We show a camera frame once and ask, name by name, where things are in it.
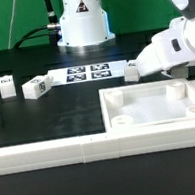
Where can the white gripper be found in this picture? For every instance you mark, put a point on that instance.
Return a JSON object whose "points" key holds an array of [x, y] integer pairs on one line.
{"points": [[169, 49]]}

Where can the white square tabletop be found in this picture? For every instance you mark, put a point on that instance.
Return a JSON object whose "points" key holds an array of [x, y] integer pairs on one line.
{"points": [[147, 104]]}

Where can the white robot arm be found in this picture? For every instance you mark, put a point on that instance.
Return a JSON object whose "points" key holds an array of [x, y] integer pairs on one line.
{"points": [[84, 25]]}

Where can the white fiducial marker sheet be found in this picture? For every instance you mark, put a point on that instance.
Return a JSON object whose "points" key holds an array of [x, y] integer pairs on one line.
{"points": [[87, 73]]}

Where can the white U-shaped obstacle fence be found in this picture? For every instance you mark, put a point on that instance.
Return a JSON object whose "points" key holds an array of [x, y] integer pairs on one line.
{"points": [[97, 147]]}

